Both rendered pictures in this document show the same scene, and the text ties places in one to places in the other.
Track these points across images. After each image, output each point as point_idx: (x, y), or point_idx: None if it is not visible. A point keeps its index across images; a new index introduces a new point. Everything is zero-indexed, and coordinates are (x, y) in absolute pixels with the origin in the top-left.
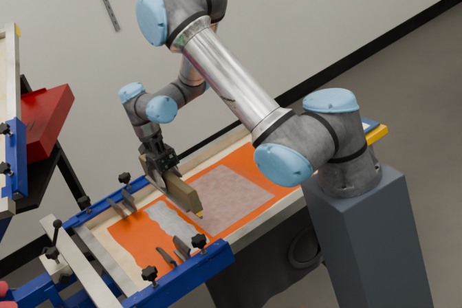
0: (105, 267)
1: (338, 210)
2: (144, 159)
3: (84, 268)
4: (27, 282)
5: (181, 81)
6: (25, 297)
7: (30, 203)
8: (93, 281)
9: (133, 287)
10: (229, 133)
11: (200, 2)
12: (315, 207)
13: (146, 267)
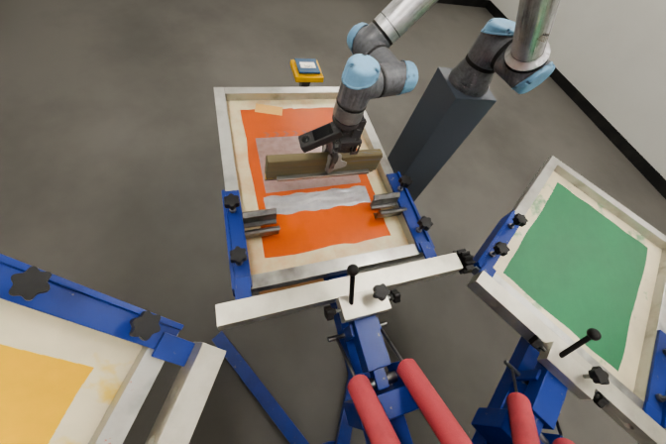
0: (358, 266)
1: (493, 100)
2: (281, 160)
3: (378, 276)
4: (363, 347)
5: (388, 41)
6: (387, 351)
7: None
8: (404, 272)
9: (403, 248)
10: (220, 109)
11: None
12: (459, 110)
13: (421, 221)
